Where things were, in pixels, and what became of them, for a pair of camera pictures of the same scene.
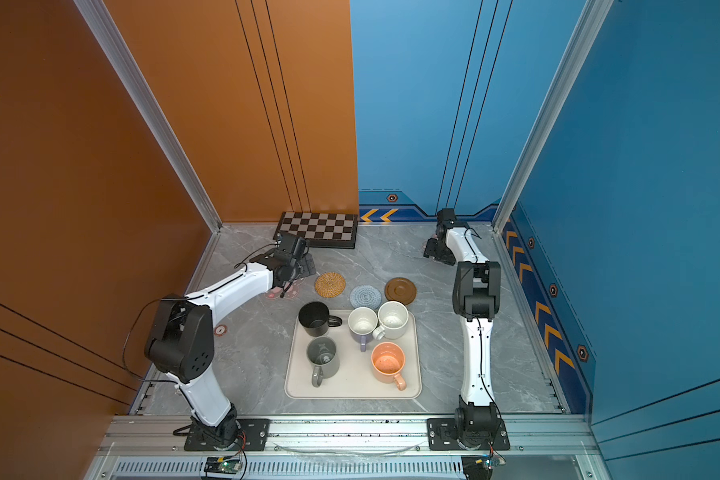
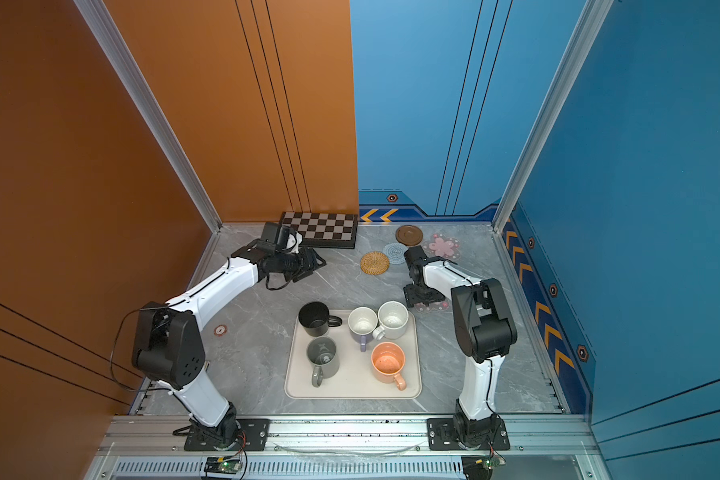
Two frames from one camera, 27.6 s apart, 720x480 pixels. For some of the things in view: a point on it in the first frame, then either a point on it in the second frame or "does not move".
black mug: [314, 317] does not move
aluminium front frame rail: [550, 447] does not move
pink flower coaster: [277, 291] → [440, 305]
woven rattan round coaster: [330, 285] → [374, 263]
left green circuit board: [223, 465] does not move
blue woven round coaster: [365, 296] → [395, 252]
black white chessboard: [321, 229] does not move
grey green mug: [322, 354] does not move
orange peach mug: [388, 360] does not move
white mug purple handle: [362, 322] does not move
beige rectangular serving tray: [333, 367] does not move
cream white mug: [393, 317] does not move
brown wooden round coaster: [401, 290] → [409, 235]
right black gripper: [430, 250] → [411, 299]
